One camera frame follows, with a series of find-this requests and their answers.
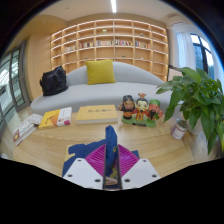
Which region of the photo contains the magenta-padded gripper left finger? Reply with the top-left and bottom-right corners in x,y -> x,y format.
62,143 -> 107,191

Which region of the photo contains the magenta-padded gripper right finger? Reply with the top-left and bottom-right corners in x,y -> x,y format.
116,143 -> 162,191

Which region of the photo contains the blue printed towel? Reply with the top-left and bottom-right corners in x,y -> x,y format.
61,124 -> 141,191

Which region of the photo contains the small white and red can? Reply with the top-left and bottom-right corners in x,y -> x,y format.
170,118 -> 189,141

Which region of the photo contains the plain yellow book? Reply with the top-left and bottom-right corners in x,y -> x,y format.
75,104 -> 119,126

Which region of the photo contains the yellow and orange book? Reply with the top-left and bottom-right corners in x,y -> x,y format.
38,106 -> 73,130

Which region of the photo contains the three-figure colourful figurine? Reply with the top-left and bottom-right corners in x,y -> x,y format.
118,92 -> 164,128

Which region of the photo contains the light grey curved sofa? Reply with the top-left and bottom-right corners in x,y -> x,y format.
30,61 -> 174,116

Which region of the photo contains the green potted plant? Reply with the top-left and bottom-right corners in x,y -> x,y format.
155,66 -> 224,156

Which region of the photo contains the black bag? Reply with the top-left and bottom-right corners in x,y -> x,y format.
39,65 -> 69,97

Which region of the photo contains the yellow square cushion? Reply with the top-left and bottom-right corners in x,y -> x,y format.
85,59 -> 117,86

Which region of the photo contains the grey-framed glass door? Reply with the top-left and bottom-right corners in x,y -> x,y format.
0,41 -> 31,128

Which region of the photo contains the white curtain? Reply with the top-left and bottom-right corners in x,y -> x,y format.
175,31 -> 198,71

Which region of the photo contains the dark-framed window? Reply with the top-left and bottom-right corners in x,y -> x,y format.
189,33 -> 216,81

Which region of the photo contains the long ceiling light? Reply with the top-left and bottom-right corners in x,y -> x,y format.
110,0 -> 118,14

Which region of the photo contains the wooden wall shelf unit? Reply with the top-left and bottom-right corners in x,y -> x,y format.
50,18 -> 170,83

